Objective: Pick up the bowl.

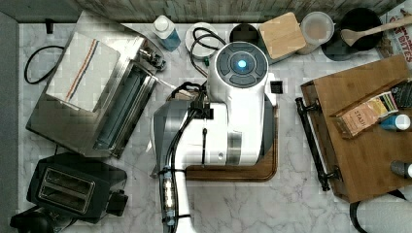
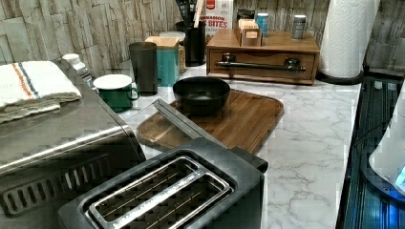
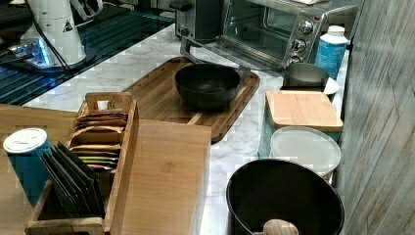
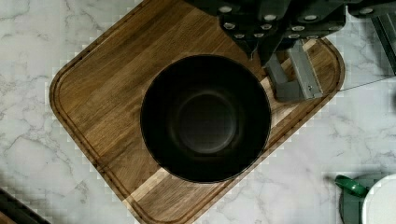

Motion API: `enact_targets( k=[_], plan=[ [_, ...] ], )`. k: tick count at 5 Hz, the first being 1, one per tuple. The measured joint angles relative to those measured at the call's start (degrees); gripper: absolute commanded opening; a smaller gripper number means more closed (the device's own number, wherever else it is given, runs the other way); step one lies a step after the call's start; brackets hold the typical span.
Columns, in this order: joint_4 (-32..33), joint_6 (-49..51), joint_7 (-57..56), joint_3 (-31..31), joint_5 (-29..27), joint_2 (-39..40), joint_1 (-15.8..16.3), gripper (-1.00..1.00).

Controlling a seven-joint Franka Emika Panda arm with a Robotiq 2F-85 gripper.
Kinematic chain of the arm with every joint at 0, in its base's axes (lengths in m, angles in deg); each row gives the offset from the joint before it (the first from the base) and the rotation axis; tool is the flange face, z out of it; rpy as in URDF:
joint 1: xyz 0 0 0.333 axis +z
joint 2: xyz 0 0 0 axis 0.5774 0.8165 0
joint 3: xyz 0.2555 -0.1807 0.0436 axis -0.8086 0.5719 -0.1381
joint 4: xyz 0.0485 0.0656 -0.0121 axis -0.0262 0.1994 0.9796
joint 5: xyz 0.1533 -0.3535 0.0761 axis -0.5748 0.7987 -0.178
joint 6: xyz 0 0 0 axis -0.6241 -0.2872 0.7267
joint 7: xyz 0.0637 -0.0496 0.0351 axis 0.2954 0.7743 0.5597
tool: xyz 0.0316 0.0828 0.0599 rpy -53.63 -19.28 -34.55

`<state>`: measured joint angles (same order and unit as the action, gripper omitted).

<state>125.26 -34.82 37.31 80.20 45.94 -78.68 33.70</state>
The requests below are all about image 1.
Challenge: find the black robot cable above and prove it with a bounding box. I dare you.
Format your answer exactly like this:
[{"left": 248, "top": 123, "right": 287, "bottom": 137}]
[{"left": 189, "top": 26, "right": 227, "bottom": 79}]

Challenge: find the snack bag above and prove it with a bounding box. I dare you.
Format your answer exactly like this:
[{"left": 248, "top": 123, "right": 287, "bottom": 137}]
[{"left": 376, "top": 0, "right": 412, "bottom": 69}]

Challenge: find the stainless steel toaster oven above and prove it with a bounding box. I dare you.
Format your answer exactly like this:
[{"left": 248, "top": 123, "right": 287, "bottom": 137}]
[{"left": 26, "top": 11, "right": 166, "bottom": 157}]

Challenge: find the black power cable loop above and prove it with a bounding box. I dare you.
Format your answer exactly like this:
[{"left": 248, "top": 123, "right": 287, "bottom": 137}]
[{"left": 23, "top": 45, "right": 66, "bottom": 85}]

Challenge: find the black two-slot toaster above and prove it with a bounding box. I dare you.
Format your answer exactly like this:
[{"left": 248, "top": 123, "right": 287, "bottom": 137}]
[{"left": 26, "top": 152, "right": 128, "bottom": 223}]

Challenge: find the grey shaker bottle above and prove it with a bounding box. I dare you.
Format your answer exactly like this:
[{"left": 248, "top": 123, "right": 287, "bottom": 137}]
[{"left": 391, "top": 160, "right": 412, "bottom": 179}]

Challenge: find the dark wooden cutting board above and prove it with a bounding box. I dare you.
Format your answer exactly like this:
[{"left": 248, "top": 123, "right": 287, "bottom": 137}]
[{"left": 166, "top": 91, "right": 280, "bottom": 183}]

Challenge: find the wooden spoon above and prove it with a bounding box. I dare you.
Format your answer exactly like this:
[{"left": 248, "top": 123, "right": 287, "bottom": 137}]
[{"left": 341, "top": 16, "right": 412, "bottom": 47}]

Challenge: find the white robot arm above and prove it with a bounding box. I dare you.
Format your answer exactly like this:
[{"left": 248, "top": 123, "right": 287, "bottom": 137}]
[{"left": 151, "top": 42, "right": 274, "bottom": 233}]

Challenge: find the blue liquid soap bottle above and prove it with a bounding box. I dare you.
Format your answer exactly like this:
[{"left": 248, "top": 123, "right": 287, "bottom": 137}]
[{"left": 152, "top": 16, "right": 181, "bottom": 51}]

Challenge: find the black pot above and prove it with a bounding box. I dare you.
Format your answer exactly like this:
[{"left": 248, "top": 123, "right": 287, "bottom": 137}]
[{"left": 321, "top": 8, "right": 383, "bottom": 61}]

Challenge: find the wooden serving tray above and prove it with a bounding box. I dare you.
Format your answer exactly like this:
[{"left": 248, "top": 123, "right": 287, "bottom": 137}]
[{"left": 296, "top": 55, "right": 411, "bottom": 203}]

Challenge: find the frosted plastic jar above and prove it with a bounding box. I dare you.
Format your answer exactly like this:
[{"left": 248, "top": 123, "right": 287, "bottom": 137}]
[{"left": 297, "top": 12, "right": 334, "bottom": 54}]

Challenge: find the black round canister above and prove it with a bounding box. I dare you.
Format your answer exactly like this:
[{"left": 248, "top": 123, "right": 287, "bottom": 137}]
[{"left": 229, "top": 23, "right": 259, "bottom": 45}]

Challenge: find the tea bag box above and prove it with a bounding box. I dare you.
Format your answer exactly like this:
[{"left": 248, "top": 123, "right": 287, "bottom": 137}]
[{"left": 330, "top": 91, "right": 398, "bottom": 139}]

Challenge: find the small black square block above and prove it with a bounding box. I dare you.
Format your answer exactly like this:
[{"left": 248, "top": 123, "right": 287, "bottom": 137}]
[{"left": 270, "top": 81, "right": 284, "bottom": 94}]

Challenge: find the bamboo lid container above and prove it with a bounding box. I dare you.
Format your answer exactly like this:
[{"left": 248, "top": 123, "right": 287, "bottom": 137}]
[{"left": 258, "top": 12, "right": 306, "bottom": 64}]

